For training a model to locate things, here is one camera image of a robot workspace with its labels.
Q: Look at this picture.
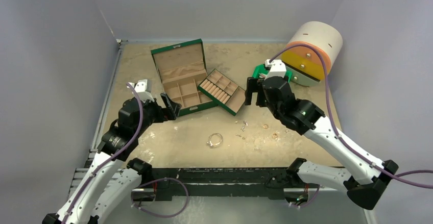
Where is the silver bracelet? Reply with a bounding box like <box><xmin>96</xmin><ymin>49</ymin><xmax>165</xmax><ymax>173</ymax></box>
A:
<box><xmin>206</xmin><ymin>133</ymin><xmax>224</xmax><ymax>149</ymax></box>

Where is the silver earring cluster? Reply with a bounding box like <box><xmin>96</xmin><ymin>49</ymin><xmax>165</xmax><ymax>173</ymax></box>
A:
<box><xmin>234</xmin><ymin>120</ymin><xmax>248</xmax><ymax>132</ymax></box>

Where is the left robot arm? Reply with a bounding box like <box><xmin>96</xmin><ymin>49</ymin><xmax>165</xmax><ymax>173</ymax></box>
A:
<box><xmin>42</xmin><ymin>92</ymin><xmax>182</xmax><ymax>223</ymax></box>

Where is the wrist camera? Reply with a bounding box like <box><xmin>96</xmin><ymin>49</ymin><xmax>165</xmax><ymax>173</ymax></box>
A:
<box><xmin>129</xmin><ymin>79</ymin><xmax>154</xmax><ymax>102</ymax></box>
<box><xmin>264</xmin><ymin>59</ymin><xmax>287</xmax><ymax>80</ymax></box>

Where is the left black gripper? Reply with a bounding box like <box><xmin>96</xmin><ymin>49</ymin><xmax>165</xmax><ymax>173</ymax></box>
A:
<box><xmin>134</xmin><ymin>92</ymin><xmax>180</xmax><ymax>136</ymax></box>

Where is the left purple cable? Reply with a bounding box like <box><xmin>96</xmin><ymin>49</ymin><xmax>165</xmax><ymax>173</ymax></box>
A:
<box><xmin>61</xmin><ymin>83</ymin><xmax>189</xmax><ymax>224</ymax></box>

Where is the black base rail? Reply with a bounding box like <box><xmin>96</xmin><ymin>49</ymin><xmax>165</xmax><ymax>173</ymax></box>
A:
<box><xmin>132</xmin><ymin>167</ymin><xmax>318</xmax><ymax>203</ymax></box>

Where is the round drawer cabinet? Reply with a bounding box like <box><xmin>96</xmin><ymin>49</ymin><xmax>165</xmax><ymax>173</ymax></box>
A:
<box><xmin>281</xmin><ymin>21</ymin><xmax>343</xmax><ymax>87</ymax></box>

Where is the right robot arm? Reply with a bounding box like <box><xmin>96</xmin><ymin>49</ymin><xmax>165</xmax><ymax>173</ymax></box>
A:
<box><xmin>245</xmin><ymin>77</ymin><xmax>398</xmax><ymax>210</ymax></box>

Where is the green plastic bin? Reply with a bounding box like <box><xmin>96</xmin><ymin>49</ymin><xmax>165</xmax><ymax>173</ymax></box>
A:
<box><xmin>252</xmin><ymin>64</ymin><xmax>293</xmax><ymax>82</ymax></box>

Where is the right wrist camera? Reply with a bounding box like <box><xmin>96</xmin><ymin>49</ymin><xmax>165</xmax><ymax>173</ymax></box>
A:
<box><xmin>264</xmin><ymin>59</ymin><xmax>287</xmax><ymax>80</ymax></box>

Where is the purple cable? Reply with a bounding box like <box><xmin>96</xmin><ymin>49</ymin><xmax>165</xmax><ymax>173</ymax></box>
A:
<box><xmin>269</xmin><ymin>43</ymin><xmax>433</xmax><ymax>210</ymax></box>
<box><xmin>61</xmin><ymin>83</ymin><xmax>189</xmax><ymax>224</ymax></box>

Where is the aluminium frame rail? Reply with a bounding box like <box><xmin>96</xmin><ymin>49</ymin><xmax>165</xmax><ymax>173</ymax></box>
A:
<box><xmin>68</xmin><ymin>39</ymin><xmax>129</xmax><ymax>197</ymax></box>

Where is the green jewelry box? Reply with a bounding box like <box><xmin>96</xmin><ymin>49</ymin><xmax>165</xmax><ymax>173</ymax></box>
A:
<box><xmin>151</xmin><ymin>39</ymin><xmax>217</xmax><ymax>116</ymax></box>

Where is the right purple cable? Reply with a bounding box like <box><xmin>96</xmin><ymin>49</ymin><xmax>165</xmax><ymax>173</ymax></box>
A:
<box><xmin>269</xmin><ymin>43</ymin><xmax>433</xmax><ymax>210</ymax></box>

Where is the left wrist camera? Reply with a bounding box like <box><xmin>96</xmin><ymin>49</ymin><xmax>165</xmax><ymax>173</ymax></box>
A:
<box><xmin>129</xmin><ymin>79</ymin><xmax>154</xmax><ymax>102</ymax></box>

